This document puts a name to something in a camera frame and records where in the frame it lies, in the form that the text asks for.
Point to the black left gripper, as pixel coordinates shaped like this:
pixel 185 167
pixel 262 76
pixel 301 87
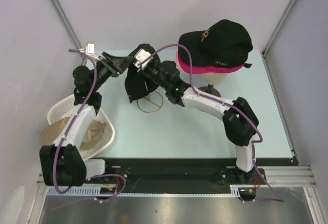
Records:
pixel 118 65

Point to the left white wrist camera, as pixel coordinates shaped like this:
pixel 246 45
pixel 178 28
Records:
pixel 89 51

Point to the beige cap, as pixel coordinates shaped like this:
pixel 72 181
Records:
pixel 91 137

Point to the wooden mannequin head stand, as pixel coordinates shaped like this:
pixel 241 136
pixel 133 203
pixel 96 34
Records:
pixel 212 79

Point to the white slotted cable duct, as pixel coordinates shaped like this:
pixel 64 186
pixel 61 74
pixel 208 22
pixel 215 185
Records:
pixel 142 190

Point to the aluminium frame post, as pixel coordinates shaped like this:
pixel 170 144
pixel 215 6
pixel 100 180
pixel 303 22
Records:
pixel 66 23
pixel 282 20

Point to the right aluminium frame post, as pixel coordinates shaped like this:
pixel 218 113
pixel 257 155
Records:
pixel 282 20

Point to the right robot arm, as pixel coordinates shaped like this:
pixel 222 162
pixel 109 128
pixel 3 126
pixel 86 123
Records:
pixel 239 120

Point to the magenta mesh cap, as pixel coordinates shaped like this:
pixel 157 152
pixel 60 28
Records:
pixel 226 70

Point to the gold wire hat stand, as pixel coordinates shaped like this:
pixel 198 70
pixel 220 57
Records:
pixel 152 103

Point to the green brim black cap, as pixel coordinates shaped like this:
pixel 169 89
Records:
pixel 149 49

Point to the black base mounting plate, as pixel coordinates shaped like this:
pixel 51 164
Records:
pixel 178 172

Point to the white plastic basket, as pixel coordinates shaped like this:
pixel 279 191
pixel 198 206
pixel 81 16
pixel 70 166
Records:
pixel 64 108

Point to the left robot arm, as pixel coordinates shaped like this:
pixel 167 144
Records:
pixel 61 161

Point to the black cap with gold lettering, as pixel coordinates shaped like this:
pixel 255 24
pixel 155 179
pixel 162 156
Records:
pixel 138 86

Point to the left aluminium frame post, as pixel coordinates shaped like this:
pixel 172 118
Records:
pixel 66 23

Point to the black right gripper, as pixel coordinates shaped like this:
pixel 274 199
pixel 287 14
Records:
pixel 144 72

